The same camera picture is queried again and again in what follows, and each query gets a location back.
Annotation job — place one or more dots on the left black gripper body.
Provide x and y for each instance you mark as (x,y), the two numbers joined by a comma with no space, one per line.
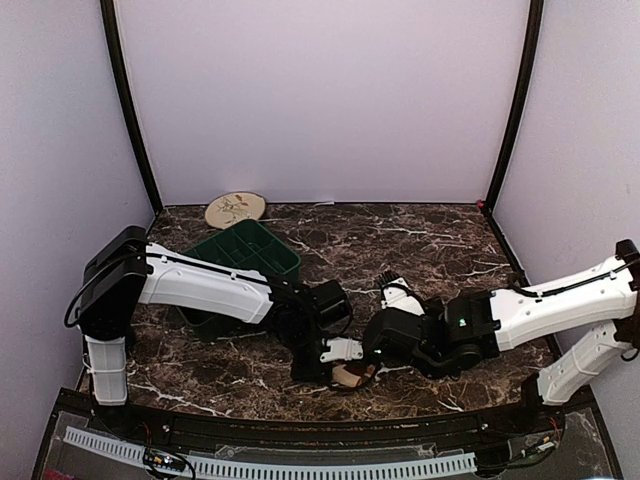
(302,340)

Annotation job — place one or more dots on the black left frame post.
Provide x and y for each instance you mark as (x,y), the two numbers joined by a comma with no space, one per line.
(126,100)

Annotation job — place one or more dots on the small green circuit board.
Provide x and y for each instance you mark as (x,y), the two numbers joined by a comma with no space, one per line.
(157,459)

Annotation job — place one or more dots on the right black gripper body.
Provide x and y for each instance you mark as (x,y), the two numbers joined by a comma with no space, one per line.
(433,370)

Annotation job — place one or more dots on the round embroidered plate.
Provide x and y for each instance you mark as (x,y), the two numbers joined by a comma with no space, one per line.
(232,208)

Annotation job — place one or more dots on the striped beige brown sock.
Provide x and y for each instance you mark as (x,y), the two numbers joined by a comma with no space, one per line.
(352,377)

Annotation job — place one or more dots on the black frame post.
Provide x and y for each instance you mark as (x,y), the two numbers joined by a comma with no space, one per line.
(526,65)
(126,100)

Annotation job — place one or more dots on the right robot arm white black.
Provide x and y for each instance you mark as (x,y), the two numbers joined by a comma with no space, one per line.
(605,298)

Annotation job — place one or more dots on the black front table rail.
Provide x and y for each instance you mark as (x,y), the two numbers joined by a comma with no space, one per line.
(490,431)

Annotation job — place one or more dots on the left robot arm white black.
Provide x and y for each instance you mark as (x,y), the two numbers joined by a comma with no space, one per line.
(131,270)

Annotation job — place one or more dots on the black right frame post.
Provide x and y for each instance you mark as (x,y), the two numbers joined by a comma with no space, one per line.
(526,65)

